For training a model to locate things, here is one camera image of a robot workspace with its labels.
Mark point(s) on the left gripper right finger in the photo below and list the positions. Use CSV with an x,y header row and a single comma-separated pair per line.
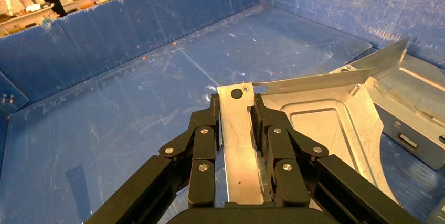
x,y
288,166

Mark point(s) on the stamped sheet metal bracket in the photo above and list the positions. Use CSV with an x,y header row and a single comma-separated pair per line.
x,y
240,139
410,111

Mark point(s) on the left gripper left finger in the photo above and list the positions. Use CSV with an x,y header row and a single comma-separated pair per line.
x,y
203,153

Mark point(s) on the blue corrugated plastic box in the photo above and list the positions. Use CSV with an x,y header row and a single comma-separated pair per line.
x,y
104,111

